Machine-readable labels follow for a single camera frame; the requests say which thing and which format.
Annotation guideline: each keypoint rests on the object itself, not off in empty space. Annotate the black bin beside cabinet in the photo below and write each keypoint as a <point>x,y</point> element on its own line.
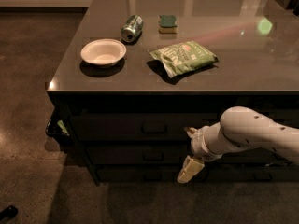
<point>54,129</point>

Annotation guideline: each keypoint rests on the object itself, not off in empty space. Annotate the green soda can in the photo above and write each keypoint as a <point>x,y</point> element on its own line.
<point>132,29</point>

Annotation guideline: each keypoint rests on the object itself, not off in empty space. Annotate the green chip bag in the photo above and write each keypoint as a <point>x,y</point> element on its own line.
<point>182,58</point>

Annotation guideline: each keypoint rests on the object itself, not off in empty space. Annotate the dark grey middle drawer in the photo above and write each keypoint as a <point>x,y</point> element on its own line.
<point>138,153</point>

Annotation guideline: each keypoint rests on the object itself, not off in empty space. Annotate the green yellow sponge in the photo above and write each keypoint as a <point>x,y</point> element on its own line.
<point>168,24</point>

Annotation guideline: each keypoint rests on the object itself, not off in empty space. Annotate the dark grey drawer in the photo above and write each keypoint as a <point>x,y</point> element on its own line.
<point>211,173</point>
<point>137,126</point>
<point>138,153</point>

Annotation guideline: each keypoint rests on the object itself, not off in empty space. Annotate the dark grey drawer cabinet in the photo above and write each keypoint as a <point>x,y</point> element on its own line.
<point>256,42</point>

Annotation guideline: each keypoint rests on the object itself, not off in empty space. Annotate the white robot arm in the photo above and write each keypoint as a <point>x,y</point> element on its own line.
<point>239,129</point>

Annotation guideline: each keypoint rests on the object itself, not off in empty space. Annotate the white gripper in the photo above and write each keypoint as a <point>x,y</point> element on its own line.
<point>198,144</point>

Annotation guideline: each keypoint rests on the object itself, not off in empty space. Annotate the black object on floor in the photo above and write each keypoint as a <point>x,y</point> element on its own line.
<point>9,212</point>

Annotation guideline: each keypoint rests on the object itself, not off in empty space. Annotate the dark grey top drawer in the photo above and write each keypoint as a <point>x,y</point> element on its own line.
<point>137,126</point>

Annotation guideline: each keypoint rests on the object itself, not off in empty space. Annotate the white paper bowl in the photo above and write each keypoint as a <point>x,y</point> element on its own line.
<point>103,52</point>

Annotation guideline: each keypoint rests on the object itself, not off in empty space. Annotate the dark grey bottom drawer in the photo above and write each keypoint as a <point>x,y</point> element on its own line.
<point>211,173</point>

